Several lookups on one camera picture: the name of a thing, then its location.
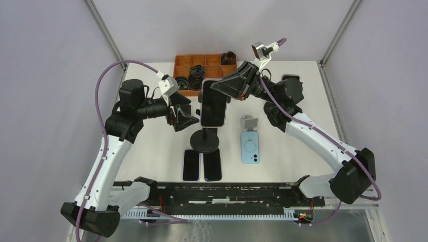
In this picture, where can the black coil tray left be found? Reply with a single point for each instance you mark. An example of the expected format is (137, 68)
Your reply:
(182, 82)

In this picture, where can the black coil tray middle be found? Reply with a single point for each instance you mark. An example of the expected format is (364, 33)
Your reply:
(197, 71)

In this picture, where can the black coil tray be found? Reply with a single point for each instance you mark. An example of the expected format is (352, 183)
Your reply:
(182, 82)
(197, 71)
(195, 82)

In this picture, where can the white pink case phone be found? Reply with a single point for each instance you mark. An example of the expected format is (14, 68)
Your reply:
(213, 106)

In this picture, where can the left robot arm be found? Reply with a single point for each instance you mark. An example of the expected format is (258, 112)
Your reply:
(94, 209)

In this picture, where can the pink case phone right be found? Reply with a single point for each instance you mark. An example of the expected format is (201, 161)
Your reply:
(288, 76)

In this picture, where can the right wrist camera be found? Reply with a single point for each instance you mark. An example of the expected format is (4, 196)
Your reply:
(263, 53)

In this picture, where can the orange compartment tray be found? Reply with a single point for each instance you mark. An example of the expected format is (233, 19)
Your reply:
(211, 63)

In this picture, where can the round base stand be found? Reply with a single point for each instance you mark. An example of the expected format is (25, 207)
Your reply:
(206, 140)
(273, 112)

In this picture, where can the black coil tray front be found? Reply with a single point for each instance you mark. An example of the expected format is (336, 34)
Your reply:
(195, 82)

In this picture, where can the grey folding stand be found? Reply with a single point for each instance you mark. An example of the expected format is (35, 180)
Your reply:
(249, 123)

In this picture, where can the lavender case phone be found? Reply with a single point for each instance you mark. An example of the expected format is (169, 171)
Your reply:
(191, 166)

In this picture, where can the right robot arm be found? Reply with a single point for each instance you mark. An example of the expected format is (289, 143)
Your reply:
(354, 171)

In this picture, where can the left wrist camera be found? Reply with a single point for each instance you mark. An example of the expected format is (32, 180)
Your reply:
(167, 85)

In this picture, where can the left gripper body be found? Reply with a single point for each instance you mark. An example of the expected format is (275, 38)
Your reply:
(170, 117)

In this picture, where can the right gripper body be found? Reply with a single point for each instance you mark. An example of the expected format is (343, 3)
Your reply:
(253, 76)

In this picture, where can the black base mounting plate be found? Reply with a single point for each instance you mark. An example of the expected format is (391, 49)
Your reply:
(182, 198)

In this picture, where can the black coil back corner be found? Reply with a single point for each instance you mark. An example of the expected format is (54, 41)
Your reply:
(228, 58)

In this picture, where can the black case phone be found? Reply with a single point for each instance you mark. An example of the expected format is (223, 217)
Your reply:
(212, 166)

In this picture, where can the blue case phone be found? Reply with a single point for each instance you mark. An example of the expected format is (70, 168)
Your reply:
(250, 147)

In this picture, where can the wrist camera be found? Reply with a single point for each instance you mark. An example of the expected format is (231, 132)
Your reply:
(167, 85)
(263, 53)

